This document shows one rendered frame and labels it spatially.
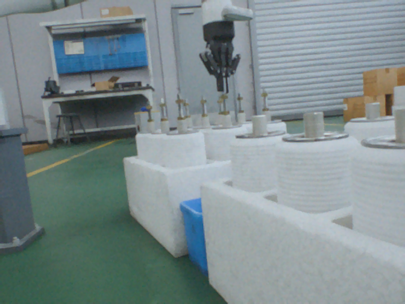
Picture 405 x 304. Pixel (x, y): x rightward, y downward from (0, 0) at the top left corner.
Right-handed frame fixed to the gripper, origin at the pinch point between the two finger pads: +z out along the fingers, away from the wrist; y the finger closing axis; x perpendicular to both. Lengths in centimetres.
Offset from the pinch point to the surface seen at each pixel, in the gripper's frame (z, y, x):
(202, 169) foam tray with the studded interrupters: 17.7, 13.3, 3.5
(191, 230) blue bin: 27.6, 21.6, 7.6
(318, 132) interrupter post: 9.2, 25.5, 35.4
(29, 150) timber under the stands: 33, -75, -379
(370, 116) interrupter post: 9.3, -0.5, 32.7
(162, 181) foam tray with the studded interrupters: 19.2, 20.0, -1.8
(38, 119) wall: -7, -147, -540
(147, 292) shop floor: 35.1, 32.5, 6.9
